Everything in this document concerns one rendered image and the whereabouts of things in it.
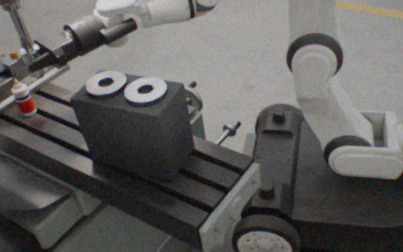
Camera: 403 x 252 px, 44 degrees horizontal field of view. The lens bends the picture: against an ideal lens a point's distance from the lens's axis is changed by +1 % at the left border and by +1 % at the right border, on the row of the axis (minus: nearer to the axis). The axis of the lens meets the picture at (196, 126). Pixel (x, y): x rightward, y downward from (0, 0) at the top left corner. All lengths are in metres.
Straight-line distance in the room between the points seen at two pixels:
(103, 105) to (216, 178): 0.29
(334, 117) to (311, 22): 0.31
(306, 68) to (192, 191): 0.45
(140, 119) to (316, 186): 0.75
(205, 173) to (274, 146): 0.62
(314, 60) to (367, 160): 0.37
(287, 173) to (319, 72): 0.42
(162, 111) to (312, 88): 0.48
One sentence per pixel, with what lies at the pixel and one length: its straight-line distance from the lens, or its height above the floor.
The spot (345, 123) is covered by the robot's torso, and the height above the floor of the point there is 0.79.
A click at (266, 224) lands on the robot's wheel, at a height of 0.60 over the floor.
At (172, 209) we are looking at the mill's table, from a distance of 1.06.
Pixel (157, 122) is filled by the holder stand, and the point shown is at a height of 1.12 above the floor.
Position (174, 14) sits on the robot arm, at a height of 1.14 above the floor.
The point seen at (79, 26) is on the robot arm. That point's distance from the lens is 1.30.
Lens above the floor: 1.74
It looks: 39 degrees down
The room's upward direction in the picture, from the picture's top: 9 degrees counter-clockwise
